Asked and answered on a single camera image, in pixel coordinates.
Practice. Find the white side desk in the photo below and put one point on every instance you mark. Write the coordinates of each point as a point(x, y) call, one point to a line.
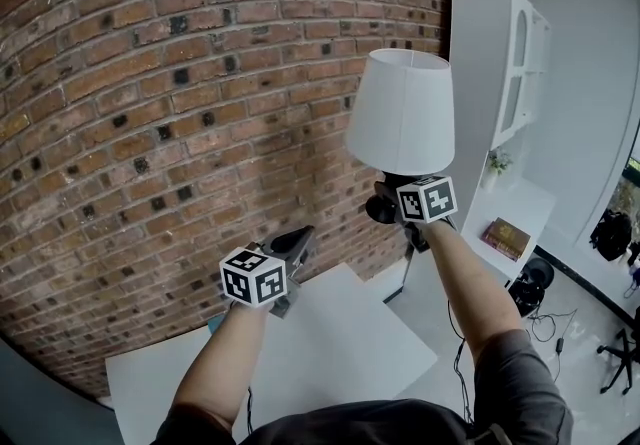
point(510, 203)

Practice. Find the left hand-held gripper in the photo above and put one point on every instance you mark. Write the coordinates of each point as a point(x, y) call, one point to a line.
point(252, 280)

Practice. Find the small teal object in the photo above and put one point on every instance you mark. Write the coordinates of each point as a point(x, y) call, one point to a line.
point(216, 323)

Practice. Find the black office chair base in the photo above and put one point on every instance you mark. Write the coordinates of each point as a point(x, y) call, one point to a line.
point(622, 358)

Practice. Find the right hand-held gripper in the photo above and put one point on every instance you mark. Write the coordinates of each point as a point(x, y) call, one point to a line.
point(425, 200)

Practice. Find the black backpack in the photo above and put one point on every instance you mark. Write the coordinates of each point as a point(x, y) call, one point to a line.
point(610, 234)

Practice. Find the person's left forearm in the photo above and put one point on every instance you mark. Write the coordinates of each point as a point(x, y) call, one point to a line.
point(235, 358)

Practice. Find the stack of brown books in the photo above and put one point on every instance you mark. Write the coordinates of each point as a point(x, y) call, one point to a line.
point(506, 238)

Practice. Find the white shade table lamp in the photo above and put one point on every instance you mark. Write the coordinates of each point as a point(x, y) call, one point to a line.
point(400, 113)

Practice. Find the small potted plant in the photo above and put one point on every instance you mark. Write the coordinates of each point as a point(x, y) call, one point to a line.
point(498, 165)

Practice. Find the white wall cabinet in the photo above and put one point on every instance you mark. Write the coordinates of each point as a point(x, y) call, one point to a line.
point(500, 58)

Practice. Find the person's right forearm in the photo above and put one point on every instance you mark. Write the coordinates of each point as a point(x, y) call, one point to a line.
point(467, 283)

